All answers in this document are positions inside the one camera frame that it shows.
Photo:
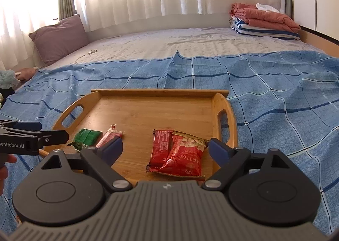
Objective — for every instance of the blue checkered bed sheet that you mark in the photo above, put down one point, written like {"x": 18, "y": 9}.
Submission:
{"x": 286, "y": 100}

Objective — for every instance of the white folded cloth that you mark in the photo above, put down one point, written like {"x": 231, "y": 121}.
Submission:
{"x": 266, "y": 8}

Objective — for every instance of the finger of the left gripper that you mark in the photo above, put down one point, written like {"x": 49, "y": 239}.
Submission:
{"x": 29, "y": 126}
{"x": 52, "y": 137}

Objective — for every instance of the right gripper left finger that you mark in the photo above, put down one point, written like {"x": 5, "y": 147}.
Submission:
{"x": 98, "y": 163}

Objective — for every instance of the purple pillow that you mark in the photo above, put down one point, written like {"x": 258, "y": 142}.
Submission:
{"x": 56, "y": 41}

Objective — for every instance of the pink wafer snack packet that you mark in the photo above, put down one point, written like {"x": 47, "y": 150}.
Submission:
{"x": 110, "y": 134}

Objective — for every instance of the folded salmon blanket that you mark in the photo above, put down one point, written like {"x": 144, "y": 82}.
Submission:
{"x": 263, "y": 19}

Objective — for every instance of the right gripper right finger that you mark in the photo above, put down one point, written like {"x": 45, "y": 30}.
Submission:
{"x": 231, "y": 162}

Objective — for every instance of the wooden serving tray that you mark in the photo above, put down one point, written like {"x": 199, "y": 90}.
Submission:
{"x": 138, "y": 112}

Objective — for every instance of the wooden bed frame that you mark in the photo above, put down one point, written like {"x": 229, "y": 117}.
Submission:
{"x": 319, "y": 40}

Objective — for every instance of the green snack packet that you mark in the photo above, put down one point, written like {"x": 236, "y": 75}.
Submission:
{"x": 85, "y": 138}

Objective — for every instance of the dark red snack packet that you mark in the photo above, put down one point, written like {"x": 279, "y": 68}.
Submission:
{"x": 162, "y": 142}

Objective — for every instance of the teal crumpled cloth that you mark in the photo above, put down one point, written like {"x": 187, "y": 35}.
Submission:
{"x": 8, "y": 80}

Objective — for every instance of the folded blue striped blanket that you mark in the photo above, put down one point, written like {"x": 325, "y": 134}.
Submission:
{"x": 240, "y": 27}

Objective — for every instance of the person's left hand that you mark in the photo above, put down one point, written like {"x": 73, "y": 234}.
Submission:
{"x": 4, "y": 172}

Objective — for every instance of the white quilted mattress pad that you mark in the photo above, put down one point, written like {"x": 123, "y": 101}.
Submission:
{"x": 189, "y": 42}

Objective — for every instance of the red nut snack bag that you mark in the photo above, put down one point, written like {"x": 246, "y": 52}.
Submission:
{"x": 185, "y": 157}

